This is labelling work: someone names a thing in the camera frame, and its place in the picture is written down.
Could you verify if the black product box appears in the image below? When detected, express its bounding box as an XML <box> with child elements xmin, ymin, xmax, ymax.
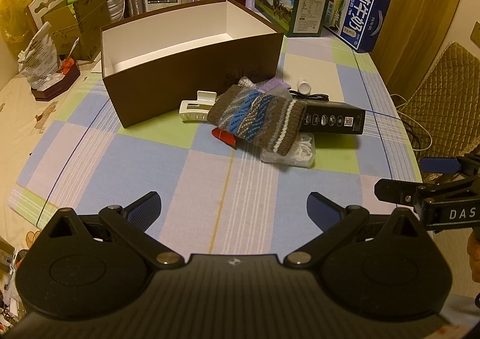
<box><xmin>299</xmin><ymin>100</ymin><xmax>366</xmax><ymax>135</ymax></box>

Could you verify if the black cable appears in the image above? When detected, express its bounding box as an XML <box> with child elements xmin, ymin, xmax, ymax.
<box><xmin>289</xmin><ymin>90</ymin><xmax>331</xmax><ymax>102</ymax></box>

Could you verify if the striped knitted sock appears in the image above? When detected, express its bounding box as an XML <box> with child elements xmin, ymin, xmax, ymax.
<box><xmin>207</xmin><ymin>85</ymin><xmax>307</xmax><ymax>156</ymax></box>

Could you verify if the white hair claw clip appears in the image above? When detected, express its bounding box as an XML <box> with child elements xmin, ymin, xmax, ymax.
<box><xmin>179</xmin><ymin>90</ymin><xmax>216</xmax><ymax>122</ymax></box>

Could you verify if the red snack packet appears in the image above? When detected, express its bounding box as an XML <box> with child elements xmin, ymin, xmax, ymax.
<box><xmin>211</xmin><ymin>128</ymin><xmax>237</xmax><ymax>148</ymax></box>

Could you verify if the white pill bottle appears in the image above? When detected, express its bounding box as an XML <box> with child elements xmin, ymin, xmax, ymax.
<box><xmin>297</xmin><ymin>79</ymin><xmax>312</xmax><ymax>95</ymax></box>

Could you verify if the purple cream tube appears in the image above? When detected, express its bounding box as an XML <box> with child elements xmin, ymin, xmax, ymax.
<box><xmin>256</xmin><ymin>77</ymin><xmax>291</xmax><ymax>99</ymax></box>

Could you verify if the person right hand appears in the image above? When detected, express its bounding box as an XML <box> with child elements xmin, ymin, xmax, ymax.
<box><xmin>467</xmin><ymin>232</ymin><xmax>480</xmax><ymax>283</ymax></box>

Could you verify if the checked pastel tablecloth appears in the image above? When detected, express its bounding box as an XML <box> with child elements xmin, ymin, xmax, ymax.
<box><xmin>1</xmin><ymin>34</ymin><xmax>421</xmax><ymax>256</ymax></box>

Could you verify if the small dark wooden tray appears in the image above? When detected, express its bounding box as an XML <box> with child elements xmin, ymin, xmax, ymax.
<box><xmin>31</xmin><ymin>60</ymin><xmax>80</xmax><ymax>102</ymax></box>

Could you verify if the large brown cardboard box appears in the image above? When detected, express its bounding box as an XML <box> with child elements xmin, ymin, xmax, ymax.
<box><xmin>101</xmin><ymin>0</ymin><xmax>284</xmax><ymax>128</ymax></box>

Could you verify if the blue milk carton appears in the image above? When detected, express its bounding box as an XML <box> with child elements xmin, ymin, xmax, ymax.
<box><xmin>324</xmin><ymin>0</ymin><xmax>391</xmax><ymax>53</ymax></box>

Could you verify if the white crumpled plastic bag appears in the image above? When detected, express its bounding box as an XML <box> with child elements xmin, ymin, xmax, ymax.
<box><xmin>18</xmin><ymin>21</ymin><xmax>60</xmax><ymax>90</ymax></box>

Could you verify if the brown cardboard carton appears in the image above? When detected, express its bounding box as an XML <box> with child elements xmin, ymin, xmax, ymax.
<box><xmin>28</xmin><ymin>0</ymin><xmax>111</xmax><ymax>61</ymax></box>

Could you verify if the yellow plastic bag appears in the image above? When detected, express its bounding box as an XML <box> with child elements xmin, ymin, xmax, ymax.
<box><xmin>1</xmin><ymin>0</ymin><xmax>33</xmax><ymax>59</ymax></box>

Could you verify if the white cable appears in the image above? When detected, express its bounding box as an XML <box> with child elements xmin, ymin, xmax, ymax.
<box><xmin>389</xmin><ymin>93</ymin><xmax>435</xmax><ymax>152</ymax></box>

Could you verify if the wall socket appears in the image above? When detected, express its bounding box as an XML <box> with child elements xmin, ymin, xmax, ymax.
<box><xmin>470</xmin><ymin>21</ymin><xmax>480</xmax><ymax>48</ymax></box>

